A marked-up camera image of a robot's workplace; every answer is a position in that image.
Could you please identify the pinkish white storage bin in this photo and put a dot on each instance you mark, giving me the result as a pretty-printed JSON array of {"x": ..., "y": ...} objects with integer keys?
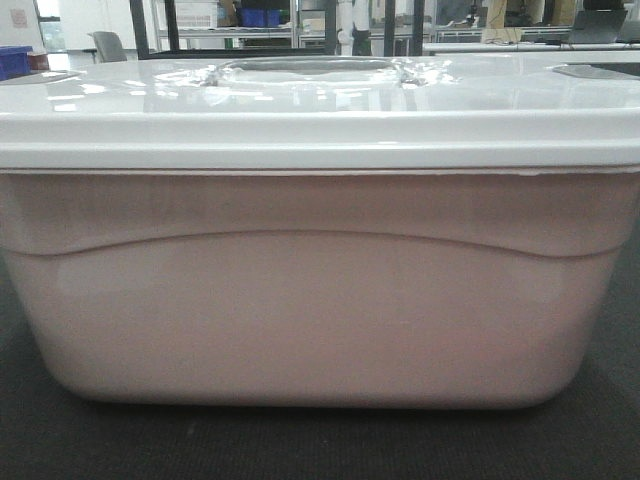
[{"x": 447, "y": 291}]

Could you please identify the white bin lid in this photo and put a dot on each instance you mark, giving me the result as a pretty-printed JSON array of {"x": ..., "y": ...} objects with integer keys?
[{"x": 462, "y": 113}]

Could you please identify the blue bins on far shelf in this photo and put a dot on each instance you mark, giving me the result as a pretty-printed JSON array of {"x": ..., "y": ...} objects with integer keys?
[{"x": 258, "y": 18}]

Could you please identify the blue bin at left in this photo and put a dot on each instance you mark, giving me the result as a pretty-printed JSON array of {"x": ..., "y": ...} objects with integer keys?
[{"x": 14, "y": 61}]

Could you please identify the grey office chair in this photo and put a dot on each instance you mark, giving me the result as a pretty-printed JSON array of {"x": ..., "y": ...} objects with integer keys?
[{"x": 108, "y": 46}]

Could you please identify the black metal frame rack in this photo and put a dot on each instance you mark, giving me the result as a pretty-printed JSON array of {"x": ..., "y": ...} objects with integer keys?
[{"x": 211, "y": 30}]

